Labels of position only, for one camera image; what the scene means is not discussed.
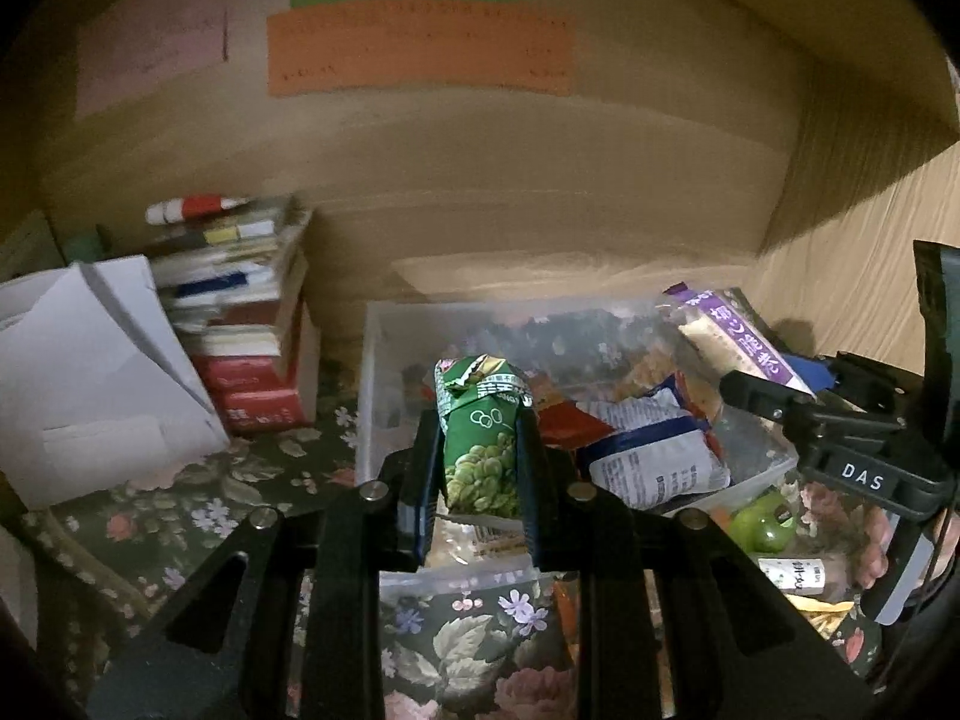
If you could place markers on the yellow snack packet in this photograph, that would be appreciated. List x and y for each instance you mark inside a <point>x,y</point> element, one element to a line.
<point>821,615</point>

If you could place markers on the white and blue snack packet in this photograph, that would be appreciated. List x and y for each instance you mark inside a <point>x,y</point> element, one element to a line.
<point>660,450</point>

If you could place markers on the floral tablecloth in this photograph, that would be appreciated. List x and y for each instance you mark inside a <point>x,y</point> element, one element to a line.
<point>247,465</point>

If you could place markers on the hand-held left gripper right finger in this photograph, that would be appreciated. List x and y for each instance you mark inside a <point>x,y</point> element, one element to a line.
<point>531,487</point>

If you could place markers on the white labelled packet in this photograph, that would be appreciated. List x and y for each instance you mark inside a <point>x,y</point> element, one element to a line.
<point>791,574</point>

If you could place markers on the pink paper sheet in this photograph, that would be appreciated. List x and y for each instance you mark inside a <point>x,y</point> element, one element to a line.
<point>142,60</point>

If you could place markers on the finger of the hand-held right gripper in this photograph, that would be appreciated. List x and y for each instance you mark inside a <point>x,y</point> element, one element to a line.
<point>765,394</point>
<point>862,379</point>

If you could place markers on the red snack packet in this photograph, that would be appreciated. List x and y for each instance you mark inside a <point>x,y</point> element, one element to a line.
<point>570,424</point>

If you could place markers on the green apple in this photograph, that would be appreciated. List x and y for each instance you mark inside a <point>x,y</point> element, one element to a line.
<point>761,525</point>

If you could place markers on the red and white tube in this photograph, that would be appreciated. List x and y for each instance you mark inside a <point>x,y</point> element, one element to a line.
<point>196,208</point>

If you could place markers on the red box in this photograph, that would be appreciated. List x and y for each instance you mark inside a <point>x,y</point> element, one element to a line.
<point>262,397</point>

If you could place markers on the green snack packet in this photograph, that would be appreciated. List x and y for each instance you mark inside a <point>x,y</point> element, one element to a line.
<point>480,435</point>

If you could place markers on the purple snack packet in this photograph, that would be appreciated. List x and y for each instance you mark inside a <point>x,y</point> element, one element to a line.
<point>739,334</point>

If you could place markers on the clear plastic bin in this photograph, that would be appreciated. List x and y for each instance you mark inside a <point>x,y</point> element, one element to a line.
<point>382,390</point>

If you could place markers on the orange paper sheet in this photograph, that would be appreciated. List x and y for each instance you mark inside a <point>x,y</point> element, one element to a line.
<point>420,52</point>

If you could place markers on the orange cracker packet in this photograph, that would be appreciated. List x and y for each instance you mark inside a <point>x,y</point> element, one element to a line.
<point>652,382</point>

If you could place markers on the clear plastic packet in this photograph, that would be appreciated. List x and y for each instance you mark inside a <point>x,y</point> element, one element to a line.
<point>465,577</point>

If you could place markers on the white folded paper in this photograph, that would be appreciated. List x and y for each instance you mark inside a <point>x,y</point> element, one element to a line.
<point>90,382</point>

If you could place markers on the stack of books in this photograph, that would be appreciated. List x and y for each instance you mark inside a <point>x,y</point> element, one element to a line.
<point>240,285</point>

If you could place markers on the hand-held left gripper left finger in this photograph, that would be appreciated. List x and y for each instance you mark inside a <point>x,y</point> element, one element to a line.
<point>420,480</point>

